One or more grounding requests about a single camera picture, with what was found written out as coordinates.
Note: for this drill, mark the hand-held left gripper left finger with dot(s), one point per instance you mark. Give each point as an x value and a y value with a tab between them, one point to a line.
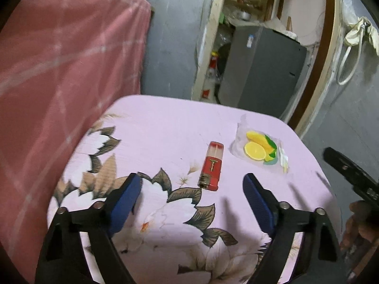
124	204

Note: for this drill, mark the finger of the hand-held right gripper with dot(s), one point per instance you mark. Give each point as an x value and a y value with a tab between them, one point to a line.
346	165

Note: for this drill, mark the white rubber gloves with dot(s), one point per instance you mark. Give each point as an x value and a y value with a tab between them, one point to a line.
358	31

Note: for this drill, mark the red tube container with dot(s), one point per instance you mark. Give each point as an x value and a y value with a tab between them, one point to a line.
210	165

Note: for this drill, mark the grey refrigerator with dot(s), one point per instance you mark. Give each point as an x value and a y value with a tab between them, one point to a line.
260	71

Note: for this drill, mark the clear bottle with red cap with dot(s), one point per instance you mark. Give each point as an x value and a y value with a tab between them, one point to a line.
210	74

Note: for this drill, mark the pink floral cloth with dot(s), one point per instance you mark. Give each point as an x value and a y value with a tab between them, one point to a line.
165	124

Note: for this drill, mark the person's right hand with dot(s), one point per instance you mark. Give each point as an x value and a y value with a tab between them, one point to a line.
359	224

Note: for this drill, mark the clear lemon print packet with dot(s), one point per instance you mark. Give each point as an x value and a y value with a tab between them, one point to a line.
257	149

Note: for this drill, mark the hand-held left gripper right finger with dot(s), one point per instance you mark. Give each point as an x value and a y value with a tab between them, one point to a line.
260	204

